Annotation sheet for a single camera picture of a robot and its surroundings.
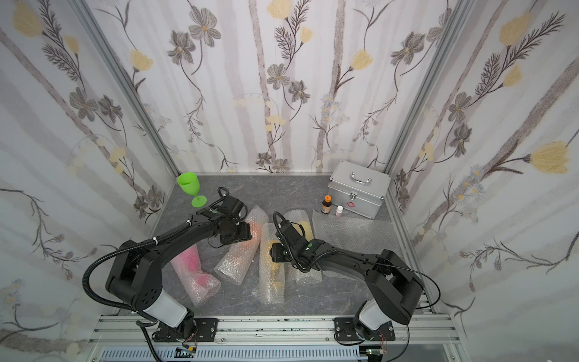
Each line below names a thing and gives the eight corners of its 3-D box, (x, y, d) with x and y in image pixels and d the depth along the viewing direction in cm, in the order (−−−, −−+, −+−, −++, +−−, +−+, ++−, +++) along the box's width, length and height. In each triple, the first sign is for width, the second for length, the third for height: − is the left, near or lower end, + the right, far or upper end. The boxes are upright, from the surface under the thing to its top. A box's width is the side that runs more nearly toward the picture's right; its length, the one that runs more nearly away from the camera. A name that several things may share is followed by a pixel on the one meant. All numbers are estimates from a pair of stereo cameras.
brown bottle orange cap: (321, 213, 106) (323, 202, 99) (320, 206, 109) (322, 194, 102) (330, 213, 106) (332, 202, 99) (329, 206, 109) (331, 194, 102)
